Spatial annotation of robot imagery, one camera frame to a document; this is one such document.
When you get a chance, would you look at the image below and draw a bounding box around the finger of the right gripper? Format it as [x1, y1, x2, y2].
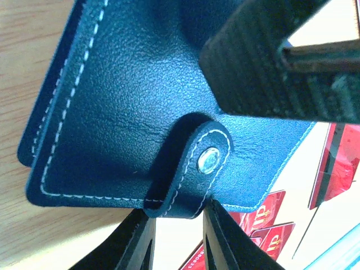
[199, 1, 359, 124]

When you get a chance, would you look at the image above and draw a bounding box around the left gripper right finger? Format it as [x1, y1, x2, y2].
[203, 199, 283, 270]

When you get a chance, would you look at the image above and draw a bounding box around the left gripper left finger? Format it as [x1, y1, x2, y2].
[71, 209, 156, 269]

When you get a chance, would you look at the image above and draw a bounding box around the blue leather card holder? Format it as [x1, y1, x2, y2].
[17, 1, 314, 219]

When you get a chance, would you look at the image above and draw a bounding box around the red vip card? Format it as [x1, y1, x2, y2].
[179, 222, 295, 269]
[229, 190, 286, 236]

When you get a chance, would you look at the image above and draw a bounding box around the red VIP card bottom left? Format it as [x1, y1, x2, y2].
[229, 190, 286, 236]

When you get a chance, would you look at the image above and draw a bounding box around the red stripe card lower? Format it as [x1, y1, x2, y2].
[308, 123, 359, 210]

